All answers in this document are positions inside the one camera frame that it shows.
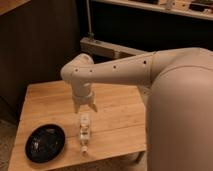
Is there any wooden shelf beam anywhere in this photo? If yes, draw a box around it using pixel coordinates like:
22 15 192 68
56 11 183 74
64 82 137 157
80 37 144 59

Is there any upper wooden shelf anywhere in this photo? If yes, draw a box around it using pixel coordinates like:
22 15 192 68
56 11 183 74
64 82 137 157
94 0 213 21

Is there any wooden table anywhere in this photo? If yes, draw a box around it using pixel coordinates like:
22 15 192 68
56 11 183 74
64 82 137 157
8 81 146 171

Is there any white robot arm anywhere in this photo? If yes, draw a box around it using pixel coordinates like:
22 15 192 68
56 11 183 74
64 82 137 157
61 47 213 171

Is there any black ceramic bowl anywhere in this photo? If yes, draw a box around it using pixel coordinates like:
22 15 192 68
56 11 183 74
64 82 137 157
25 124 65 163

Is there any metal pole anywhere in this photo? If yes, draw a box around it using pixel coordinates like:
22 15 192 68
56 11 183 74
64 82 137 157
86 0 94 41

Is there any clear plastic bottle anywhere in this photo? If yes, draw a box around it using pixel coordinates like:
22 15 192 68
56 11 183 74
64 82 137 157
79 114 91 153

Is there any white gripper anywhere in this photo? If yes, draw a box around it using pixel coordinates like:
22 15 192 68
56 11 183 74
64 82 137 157
72 91 98 114

